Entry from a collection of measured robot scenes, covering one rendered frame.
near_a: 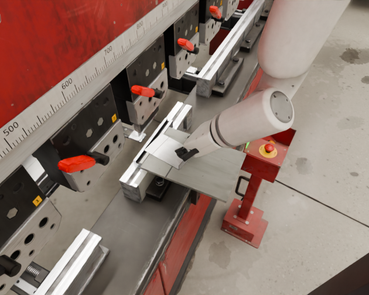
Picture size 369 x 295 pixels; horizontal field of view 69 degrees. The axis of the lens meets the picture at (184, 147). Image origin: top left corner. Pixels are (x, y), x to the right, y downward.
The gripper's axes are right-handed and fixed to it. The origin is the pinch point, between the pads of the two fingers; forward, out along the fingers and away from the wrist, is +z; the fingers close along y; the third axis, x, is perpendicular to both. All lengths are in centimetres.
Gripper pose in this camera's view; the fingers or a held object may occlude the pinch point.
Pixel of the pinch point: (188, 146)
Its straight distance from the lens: 74.7
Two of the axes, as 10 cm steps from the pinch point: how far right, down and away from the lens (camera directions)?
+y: -5.7, 6.2, -5.3
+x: 6.3, 7.5, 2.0
